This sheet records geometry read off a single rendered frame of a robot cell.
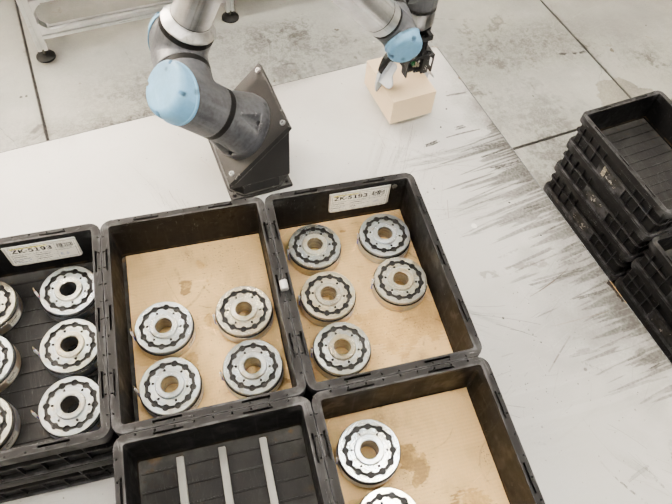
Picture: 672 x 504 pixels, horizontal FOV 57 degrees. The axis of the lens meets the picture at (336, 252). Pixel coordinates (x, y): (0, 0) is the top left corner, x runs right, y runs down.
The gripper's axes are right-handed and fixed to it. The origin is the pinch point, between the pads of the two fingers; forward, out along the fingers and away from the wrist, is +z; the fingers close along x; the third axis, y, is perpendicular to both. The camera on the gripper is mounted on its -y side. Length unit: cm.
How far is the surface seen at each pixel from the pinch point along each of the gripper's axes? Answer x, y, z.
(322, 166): -26.8, 13.7, 7.1
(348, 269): -37, 50, -6
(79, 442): -89, 68, -16
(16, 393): -99, 52, -6
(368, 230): -30, 45, -9
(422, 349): -31, 70, -6
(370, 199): -27.5, 39.0, -11.2
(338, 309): -43, 59, -9
